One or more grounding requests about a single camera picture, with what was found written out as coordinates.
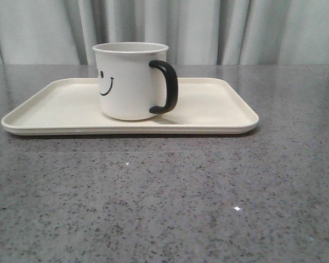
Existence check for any cream rectangular tray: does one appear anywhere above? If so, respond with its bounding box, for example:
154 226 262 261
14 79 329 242
1 78 259 136

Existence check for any white smiley mug black handle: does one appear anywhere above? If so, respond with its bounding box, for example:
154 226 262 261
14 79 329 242
93 42 178 121

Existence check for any grey pleated curtain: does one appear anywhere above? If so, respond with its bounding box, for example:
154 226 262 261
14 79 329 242
0 1 329 65

